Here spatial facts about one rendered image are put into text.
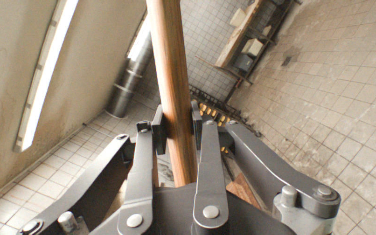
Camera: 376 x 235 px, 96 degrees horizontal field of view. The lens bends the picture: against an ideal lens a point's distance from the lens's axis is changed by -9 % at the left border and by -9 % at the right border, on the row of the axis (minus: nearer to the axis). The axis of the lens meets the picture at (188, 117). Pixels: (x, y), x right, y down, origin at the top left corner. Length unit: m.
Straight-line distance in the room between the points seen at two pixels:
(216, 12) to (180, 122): 5.26
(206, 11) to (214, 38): 0.70
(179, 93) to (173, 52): 0.04
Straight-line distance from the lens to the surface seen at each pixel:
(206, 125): 0.15
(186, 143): 0.20
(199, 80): 5.28
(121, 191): 2.02
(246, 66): 4.83
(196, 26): 5.28
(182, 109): 0.18
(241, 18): 4.97
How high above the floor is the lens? 1.90
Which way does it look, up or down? 12 degrees down
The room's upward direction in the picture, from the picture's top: 63 degrees counter-clockwise
